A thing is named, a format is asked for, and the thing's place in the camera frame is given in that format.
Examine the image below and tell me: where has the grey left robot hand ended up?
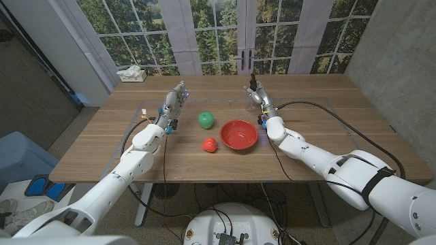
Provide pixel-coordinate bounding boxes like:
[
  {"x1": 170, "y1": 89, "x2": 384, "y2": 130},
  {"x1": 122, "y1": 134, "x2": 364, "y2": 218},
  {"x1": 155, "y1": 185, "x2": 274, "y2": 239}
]
[{"x1": 155, "y1": 80, "x2": 190, "y2": 135}]

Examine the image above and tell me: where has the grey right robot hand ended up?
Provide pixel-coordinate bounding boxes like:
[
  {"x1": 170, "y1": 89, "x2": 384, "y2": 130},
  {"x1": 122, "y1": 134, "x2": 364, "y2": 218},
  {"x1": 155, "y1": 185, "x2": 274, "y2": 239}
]
[{"x1": 243, "y1": 80, "x2": 279, "y2": 125}]

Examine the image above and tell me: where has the clear spray bottle black pump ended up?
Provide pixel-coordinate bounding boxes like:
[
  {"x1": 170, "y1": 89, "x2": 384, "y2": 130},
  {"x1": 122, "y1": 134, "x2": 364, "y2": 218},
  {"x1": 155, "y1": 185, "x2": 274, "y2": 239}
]
[{"x1": 245, "y1": 73, "x2": 262, "y2": 112}]

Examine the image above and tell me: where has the green apple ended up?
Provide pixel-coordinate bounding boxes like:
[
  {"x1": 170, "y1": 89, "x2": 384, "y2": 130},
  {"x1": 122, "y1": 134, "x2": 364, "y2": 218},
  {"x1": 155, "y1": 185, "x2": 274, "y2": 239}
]
[{"x1": 198, "y1": 112, "x2": 215, "y2": 130}]

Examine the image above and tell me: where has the red bowl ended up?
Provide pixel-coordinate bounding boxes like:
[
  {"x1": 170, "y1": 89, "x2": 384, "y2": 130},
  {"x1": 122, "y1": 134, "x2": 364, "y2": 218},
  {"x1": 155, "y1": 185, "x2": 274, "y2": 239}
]
[{"x1": 219, "y1": 119, "x2": 259, "y2": 151}]

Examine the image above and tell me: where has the white tissue box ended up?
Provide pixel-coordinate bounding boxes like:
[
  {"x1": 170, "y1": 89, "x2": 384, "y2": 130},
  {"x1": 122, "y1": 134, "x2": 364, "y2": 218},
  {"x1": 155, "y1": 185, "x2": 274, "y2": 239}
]
[{"x1": 116, "y1": 65, "x2": 148, "y2": 83}]

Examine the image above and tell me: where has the printed window backdrop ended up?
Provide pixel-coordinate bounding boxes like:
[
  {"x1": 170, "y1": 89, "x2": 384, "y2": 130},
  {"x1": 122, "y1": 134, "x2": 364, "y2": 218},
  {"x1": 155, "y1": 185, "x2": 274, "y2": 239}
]
[{"x1": 50, "y1": 0, "x2": 379, "y2": 93}]

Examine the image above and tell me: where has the black round grille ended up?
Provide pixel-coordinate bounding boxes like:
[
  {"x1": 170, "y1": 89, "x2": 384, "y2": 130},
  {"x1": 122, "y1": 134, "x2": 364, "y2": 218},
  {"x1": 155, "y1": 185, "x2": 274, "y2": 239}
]
[{"x1": 152, "y1": 182, "x2": 181, "y2": 200}]

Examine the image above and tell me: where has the white table leg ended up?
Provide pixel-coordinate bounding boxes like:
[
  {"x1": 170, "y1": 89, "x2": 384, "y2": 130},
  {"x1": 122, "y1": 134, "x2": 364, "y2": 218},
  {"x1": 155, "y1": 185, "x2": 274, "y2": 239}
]
[{"x1": 134, "y1": 182, "x2": 154, "y2": 227}]

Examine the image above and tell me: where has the grey table leg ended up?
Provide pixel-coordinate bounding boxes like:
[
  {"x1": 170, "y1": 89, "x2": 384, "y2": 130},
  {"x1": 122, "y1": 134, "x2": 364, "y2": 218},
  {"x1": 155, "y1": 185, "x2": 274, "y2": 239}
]
[{"x1": 308, "y1": 182, "x2": 331, "y2": 228}]

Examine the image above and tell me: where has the white robot torso base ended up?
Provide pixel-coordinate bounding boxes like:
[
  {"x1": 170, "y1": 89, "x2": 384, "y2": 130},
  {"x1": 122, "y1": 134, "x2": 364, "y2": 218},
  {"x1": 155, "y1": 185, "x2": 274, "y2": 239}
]
[{"x1": 183, "y1": 202, "x2": 282, "y2": 245}]

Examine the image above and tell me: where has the blue black foot pedal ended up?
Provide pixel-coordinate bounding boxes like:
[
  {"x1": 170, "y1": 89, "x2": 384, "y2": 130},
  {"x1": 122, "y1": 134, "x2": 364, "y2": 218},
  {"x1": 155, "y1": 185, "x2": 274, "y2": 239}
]
[{"x1": 24, "y1": 174, "x2": 76, "y2": 202}]

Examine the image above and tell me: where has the blue storage bin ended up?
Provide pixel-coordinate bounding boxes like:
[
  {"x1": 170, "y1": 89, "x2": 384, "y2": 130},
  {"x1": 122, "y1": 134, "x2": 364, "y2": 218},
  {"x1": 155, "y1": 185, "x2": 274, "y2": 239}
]
[{"x1": 0, "y1": 131, "x2": 59, "y2": 193}]

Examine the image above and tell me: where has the grey white sneaker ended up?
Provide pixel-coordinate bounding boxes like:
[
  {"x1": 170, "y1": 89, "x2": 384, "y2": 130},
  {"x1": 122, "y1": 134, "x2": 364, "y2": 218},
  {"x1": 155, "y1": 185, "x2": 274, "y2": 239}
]
[
  {"x1": 0, "y1": 198, "x2": 18, "y2": 216},
  {"x1": 5, "y1": 200, "x2": 55, "y2": 235}
]

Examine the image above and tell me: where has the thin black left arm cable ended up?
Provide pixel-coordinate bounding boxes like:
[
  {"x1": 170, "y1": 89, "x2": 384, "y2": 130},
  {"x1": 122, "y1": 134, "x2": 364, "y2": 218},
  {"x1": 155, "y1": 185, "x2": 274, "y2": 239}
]
[{"x1": 160, "y1": 135, "x2": 169, "y2": 205}]

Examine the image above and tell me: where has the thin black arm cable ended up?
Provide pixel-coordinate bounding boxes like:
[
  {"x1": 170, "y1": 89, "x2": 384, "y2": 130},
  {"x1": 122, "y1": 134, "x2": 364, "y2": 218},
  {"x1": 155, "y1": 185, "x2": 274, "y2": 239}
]
[
  {"x1": 160, "y1": 135, "x2": 169, "y2": 205},
  {"x1": 266, "y1": 135, "x2": 377, "y2": 245}
]

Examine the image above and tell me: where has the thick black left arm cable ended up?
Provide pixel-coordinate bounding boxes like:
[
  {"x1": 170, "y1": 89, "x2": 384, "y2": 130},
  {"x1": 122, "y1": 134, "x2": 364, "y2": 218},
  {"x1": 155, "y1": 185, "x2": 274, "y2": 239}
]
[{"x1": 119, "y1": 117, "x2": 193, "y2": 219}]

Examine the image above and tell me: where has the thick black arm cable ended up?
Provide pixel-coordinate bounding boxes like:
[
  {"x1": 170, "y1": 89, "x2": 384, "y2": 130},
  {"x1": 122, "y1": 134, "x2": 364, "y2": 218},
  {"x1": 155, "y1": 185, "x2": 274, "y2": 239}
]
[
  {"x1": 119, "y1": 117, "x2": 193, "y2": 219},
  {"x1": 276, "y1": 100, "x2": 407, "y2": 245}
]

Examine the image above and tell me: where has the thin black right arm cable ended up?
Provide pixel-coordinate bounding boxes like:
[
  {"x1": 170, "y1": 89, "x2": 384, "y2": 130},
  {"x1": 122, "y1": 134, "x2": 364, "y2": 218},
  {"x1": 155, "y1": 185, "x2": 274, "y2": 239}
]
[{"x1": 266, "y1": 135, "x2": 377, "y2": 245}]

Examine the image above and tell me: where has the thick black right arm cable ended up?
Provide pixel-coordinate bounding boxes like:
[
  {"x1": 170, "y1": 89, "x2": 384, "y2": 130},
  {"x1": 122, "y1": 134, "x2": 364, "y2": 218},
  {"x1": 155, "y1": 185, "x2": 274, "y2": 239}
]
[{"x1": 276, "y1": 100, "x2": 407, "y2": 245}]

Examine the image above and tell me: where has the white floor cable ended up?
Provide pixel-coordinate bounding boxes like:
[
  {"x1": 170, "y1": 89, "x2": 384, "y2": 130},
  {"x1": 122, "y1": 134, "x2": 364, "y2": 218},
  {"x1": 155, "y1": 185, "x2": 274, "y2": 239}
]
[{"x1": 260, "y1": 182, "x2": 301, "y2": 245}]

